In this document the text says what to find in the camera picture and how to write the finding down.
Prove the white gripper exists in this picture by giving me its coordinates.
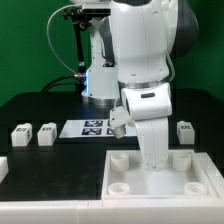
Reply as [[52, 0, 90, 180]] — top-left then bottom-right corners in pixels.
[[121, 83, 172, 170]]

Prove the white square tabletop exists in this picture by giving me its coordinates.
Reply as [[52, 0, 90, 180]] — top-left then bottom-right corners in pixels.
[[101, 150, 224, 200]]

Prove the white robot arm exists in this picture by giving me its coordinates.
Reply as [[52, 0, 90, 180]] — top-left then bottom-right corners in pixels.
[[82, 0, 198, 170]]

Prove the white marker sheet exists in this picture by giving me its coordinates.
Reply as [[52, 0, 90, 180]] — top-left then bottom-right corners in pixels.
[[58, 119, 139, 139]]

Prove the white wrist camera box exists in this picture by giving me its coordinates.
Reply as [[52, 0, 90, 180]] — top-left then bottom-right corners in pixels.
[[109, 106, 130, 138]]

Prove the black base cable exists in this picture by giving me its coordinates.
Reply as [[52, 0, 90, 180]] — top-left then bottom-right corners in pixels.
[[40, 73, 88, 93]]

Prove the white frame wall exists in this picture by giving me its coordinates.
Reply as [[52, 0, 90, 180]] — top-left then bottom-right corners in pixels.
[[0, 152, 224, 224]]

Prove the black camera on stand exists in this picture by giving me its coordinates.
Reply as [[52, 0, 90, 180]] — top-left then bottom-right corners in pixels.
[[63, 4, 110, 93]]

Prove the grey camera cable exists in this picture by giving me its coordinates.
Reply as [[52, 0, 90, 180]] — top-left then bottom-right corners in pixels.
[[46, 4, 83, 76]]

